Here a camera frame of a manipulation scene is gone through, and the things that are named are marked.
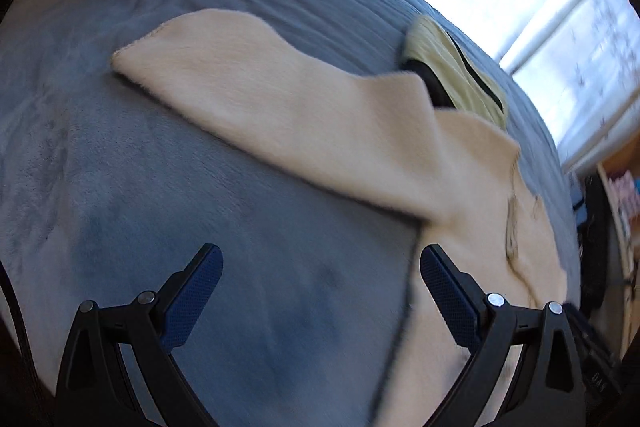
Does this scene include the cream fuzzy cardigan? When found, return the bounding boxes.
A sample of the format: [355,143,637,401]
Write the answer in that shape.
[110,7,569,427]

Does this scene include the grey-blue bed blanket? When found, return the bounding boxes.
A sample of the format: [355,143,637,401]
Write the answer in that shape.
[0,0,584,427]

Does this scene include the pink drawer organizer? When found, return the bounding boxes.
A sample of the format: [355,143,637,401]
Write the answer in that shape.
[610,170,640,219]

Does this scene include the light green folded garment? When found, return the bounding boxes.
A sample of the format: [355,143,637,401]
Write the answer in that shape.
[400,15,508,130]

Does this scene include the white floral curtain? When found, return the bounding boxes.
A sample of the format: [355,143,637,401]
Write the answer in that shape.
[426,0,639,171]

